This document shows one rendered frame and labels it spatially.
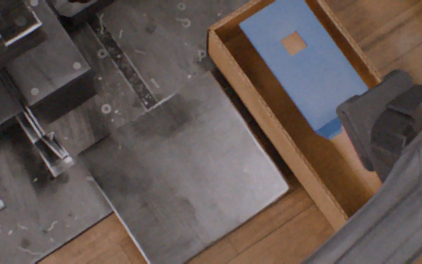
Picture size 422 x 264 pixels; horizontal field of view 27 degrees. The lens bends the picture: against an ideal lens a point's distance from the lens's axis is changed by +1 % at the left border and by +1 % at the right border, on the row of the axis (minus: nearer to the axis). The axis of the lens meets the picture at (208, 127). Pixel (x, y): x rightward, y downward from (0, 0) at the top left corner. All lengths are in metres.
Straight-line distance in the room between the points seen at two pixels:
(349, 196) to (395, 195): 0.37
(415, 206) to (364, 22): 0.46
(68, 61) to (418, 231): 0.45
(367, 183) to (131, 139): 0.26
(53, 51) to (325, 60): 0.28
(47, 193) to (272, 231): 0.24
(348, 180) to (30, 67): 0.35
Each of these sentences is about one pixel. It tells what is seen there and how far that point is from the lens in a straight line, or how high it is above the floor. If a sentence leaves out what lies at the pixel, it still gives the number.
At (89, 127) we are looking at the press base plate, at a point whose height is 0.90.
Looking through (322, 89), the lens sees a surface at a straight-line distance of 0.90.
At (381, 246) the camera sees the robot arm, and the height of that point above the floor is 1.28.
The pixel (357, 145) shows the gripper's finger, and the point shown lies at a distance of 0.80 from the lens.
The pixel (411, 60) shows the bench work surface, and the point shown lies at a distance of 1.02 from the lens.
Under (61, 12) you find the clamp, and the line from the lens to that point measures 0.95.
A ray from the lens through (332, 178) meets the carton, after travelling 0.97.
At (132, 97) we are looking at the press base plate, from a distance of 0.98.
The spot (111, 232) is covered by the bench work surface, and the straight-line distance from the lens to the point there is 0.95.
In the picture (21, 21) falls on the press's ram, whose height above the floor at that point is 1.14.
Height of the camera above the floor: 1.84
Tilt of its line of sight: 75 degrees down
